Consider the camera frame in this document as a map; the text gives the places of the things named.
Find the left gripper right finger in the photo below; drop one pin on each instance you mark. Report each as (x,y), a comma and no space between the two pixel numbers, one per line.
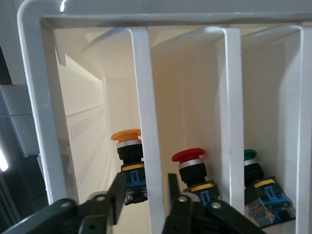
(195,214)

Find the yellow push button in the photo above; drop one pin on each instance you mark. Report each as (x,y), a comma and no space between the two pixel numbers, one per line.
(130,151)

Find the white drawer of yellow button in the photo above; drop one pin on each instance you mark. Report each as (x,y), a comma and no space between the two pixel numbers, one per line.
(148,97)

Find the white drawer cabinet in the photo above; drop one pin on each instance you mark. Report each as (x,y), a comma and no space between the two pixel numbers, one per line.
(31,73)

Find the white drawer of red button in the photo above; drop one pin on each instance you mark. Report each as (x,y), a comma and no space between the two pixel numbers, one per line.
(234,97)

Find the red push button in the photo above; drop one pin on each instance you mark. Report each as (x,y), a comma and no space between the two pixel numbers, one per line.
(192,168)

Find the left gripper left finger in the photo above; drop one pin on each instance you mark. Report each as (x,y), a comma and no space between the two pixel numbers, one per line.
(61,214)

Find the green push button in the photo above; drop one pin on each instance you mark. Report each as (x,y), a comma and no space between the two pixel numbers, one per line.
(265,195)

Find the white drawer of green button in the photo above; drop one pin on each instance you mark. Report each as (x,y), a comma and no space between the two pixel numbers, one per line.
(306,97)

